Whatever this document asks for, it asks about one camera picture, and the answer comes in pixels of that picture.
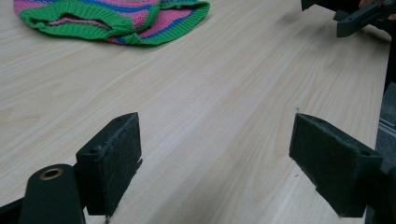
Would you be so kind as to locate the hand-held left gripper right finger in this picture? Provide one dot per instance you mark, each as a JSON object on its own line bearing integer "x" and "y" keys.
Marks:
{"x": 333, "y": 168}

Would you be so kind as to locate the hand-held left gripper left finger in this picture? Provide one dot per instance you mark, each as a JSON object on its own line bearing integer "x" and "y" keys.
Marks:
{"x": 109, "y": 168}

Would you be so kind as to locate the pink green blue knitted garment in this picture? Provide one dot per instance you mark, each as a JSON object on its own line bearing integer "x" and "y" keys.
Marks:
{"x": 124, "y": 18}

